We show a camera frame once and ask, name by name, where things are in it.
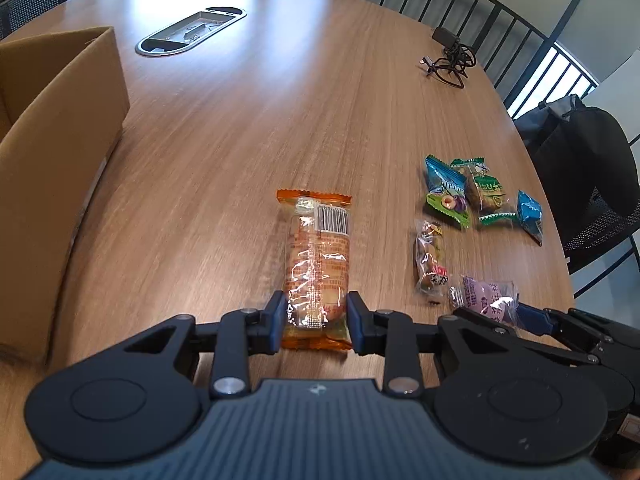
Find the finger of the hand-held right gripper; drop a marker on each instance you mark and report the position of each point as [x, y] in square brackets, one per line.
[550, 345]
[535, 320]

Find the black metal railing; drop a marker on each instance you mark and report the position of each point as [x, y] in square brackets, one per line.
[545, 35]

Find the clear candy packet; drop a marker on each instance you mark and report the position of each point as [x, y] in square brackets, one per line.
[429, 260]

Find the black grey backpack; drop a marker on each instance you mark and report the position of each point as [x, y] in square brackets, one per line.
[590, 150]

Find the brown cardboard box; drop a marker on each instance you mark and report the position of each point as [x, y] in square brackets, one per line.
[55, 160]

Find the long orange snack packet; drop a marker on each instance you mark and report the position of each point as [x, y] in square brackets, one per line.
[315, 260]

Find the clear purple cake packet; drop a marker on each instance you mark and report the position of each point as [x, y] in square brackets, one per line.
[480, 295]

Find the small blue snack packet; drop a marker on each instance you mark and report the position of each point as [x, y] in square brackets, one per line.
[530, 215]

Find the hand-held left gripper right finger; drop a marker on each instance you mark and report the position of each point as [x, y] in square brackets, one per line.
[355, 325]

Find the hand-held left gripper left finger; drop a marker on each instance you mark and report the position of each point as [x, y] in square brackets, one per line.
[278, 321]

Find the black mesh office chair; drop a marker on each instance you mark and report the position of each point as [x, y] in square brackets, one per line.
[605, 230]
[30, 5]

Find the blue green snack packet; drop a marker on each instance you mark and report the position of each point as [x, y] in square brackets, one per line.
[445, 195]

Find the green white snack packet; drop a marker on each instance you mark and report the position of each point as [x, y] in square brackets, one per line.
[487, 192]

